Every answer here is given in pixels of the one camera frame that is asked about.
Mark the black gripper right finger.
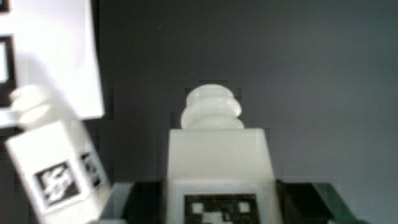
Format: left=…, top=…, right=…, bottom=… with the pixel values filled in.
left=278, top=181, right=370, bottom=224

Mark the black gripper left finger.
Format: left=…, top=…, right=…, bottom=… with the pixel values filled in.
left=100, top=181, right=164, bottom=224

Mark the white leg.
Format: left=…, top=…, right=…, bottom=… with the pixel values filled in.
left=6, top=85, right=111, bottom=224
left=166, top=84, right=283, bottom=224

